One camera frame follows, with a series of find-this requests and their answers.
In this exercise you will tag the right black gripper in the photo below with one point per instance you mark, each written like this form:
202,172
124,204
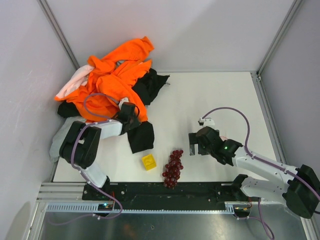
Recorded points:
199,143

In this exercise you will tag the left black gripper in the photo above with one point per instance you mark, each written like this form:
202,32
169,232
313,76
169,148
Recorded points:
132,120

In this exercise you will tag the black cloth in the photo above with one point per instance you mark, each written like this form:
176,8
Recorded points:
146,87

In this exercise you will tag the orange hoodie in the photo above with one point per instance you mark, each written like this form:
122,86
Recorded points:
111,80

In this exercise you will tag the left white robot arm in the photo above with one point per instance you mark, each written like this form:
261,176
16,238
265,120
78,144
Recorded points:
80,146

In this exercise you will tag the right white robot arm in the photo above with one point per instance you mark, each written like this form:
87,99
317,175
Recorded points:
298,188

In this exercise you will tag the pink cloth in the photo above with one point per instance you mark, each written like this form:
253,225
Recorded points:
79,78

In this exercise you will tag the grey cloth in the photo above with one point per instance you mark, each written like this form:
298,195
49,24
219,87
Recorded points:
59,137

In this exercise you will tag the clear pink plastic cup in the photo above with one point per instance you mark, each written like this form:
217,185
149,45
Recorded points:
223,138

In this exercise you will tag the red grape bunch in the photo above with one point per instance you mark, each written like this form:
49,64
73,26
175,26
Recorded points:
172,169

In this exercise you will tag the yellow toy block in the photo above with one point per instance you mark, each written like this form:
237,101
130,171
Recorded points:
149,162

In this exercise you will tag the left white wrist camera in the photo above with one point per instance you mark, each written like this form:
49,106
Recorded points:
123,101

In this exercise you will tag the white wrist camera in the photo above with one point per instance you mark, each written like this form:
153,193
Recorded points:
123,101
206,122

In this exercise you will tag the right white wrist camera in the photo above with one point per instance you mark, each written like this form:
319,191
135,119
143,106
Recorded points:
206,122

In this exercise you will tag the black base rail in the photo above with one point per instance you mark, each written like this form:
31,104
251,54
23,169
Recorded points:
185,196

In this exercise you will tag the white cable duct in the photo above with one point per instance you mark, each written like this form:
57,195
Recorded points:
95,208

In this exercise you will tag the left aluminium frame post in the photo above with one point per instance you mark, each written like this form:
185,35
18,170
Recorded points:
53,22

